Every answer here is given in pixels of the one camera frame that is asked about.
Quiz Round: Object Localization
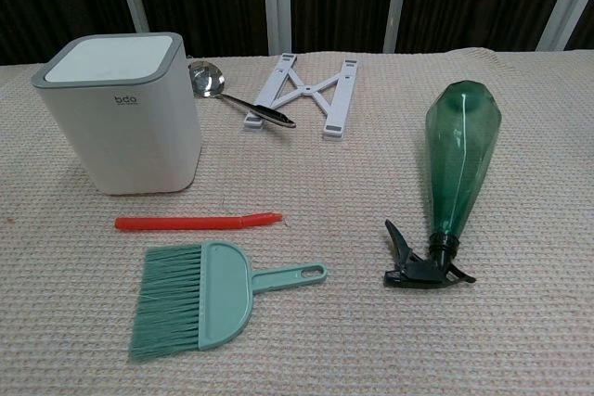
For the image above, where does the red marker pen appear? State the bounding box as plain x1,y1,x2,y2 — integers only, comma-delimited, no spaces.
114,211,284,233

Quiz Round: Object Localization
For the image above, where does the green plastic spray bottle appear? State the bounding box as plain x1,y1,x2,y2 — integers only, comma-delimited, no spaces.
383,82,501,288

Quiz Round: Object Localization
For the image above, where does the beige woven table cloth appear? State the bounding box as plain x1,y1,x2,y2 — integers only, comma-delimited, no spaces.
0,45,594,396

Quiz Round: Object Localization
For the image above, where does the teal hand brush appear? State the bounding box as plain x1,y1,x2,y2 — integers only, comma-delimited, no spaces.
127,240,328,362

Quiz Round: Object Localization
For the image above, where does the white lidded trash bin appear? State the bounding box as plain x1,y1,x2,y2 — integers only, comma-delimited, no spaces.
31,32,204,196

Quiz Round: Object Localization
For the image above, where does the stainless steel ladle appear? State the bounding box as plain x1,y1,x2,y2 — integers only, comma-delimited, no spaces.
187,60,297,130

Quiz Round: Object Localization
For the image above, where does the white folding laptop stand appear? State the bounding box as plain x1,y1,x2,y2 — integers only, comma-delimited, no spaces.
242,53,359,139

